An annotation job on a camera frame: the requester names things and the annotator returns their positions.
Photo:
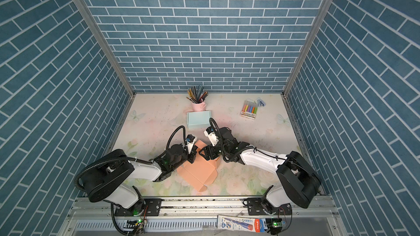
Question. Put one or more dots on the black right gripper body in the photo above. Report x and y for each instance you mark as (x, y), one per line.
(224, 151)

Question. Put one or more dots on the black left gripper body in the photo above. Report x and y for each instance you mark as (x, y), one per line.
(184, 157)

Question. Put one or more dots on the pink paper box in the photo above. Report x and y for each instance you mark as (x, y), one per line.
(201, 173)

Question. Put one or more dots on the light blue paper box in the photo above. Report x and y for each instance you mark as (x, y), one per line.
(198, 119)

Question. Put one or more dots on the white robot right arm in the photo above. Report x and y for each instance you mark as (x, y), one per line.
(299, 182)

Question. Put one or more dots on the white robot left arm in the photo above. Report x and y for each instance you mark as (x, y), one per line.
(103, 180)

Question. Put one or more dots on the white toothpaste style box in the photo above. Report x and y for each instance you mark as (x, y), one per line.
(241, 224)

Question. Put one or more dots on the pack of coloured markers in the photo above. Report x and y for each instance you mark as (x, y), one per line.
(249, 110)

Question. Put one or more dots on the pink metal pencil bucket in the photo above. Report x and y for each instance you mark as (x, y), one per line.
(198, 107)

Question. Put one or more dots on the bundle of coloured pencils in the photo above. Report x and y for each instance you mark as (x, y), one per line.
(197, 94)

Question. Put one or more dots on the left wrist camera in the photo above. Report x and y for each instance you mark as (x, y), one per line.
(190, 141)

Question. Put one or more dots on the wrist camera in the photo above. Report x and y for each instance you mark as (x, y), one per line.
(210, 133)
(190, 141)

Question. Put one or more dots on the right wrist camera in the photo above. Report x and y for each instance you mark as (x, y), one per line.
(210, 133)

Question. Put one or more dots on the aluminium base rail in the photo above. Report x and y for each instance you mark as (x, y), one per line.
(211, 206)

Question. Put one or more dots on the right aluminium corner post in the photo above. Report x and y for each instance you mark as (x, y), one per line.
(324, 7)

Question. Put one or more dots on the aluminium corner post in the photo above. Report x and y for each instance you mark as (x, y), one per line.
(324, 7)
(95, 30)

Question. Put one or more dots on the left aluminium corner post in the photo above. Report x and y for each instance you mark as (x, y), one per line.
(95, 30)

